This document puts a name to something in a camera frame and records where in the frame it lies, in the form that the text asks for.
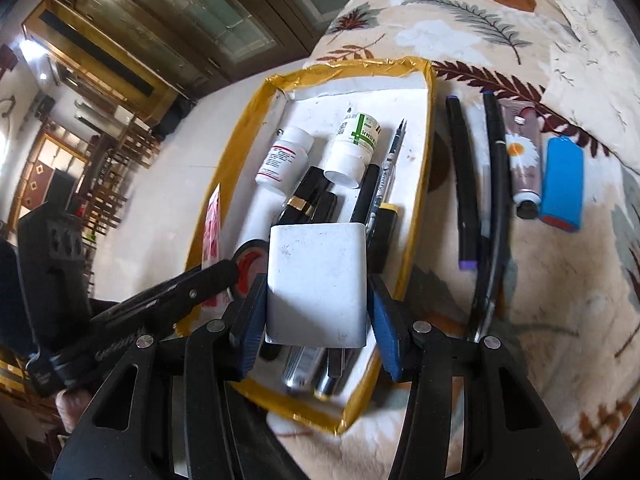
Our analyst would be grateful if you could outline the silver tube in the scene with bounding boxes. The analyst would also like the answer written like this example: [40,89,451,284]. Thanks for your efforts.
[282,345,326,395]
[315,347,356,401]

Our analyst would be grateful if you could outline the wooden chairs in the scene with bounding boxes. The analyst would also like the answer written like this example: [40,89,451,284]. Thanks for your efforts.
[75,115,161,241]

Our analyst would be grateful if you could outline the black marker purple caps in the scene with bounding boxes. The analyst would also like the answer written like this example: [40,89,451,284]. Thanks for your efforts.
[445,96,483,271]

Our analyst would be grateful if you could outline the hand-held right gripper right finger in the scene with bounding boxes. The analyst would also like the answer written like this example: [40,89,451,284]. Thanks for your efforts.
[367,274,581,480]

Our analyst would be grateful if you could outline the leaf print blanket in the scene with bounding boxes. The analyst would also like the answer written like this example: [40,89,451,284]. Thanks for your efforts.
[270,0,640,480]

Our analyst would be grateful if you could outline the white bottle red label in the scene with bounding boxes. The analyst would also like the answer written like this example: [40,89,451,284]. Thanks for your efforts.
[255,126,315,192]

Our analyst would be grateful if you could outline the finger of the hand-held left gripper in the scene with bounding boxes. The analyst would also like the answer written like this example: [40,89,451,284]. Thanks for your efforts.
[90,257,242,337]

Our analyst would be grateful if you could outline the person's left hand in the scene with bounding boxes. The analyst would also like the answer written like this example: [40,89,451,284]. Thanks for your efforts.
[54,387,96,433]

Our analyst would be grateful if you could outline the white charger block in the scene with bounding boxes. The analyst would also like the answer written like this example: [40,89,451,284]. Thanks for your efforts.
[264,224,371,350]

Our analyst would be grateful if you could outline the wooden glass cabinet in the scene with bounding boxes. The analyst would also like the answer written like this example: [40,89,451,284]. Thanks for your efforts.
[22,0,416,126]

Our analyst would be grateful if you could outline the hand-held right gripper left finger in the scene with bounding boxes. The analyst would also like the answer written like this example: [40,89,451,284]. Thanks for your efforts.
[52,272,271,480]

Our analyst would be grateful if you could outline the long black pen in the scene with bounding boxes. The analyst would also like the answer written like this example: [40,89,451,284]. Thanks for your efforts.
[467,89,511,343]

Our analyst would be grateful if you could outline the blue lighter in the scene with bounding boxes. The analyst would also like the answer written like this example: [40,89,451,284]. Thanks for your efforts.
[539,136,585,233]

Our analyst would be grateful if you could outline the red and white packet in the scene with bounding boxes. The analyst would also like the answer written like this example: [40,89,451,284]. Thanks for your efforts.
[201,183,236,308]

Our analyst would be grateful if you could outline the black tape roll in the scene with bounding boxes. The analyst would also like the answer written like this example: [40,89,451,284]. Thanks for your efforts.
[232,239,271,301]

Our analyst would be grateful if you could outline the white bottle green label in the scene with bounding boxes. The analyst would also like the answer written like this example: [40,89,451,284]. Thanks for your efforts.
[323,112,383,188]

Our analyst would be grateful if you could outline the yellow-edged white tray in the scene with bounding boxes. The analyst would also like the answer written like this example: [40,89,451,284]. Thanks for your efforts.
[172,56,437,436]

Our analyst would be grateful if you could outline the clear ballpoint pen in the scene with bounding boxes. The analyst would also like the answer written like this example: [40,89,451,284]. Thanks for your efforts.
[365,119,408,231]

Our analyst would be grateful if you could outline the daisy print hand cream tube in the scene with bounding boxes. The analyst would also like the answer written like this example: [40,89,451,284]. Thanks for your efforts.
[500,99,543,220]

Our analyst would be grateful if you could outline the wooden patterned door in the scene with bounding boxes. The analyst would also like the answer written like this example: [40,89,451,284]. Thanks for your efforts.
[12,132,88,221]

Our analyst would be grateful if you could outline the white quilt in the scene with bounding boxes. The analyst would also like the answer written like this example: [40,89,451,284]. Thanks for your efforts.
[520,0,640,171]

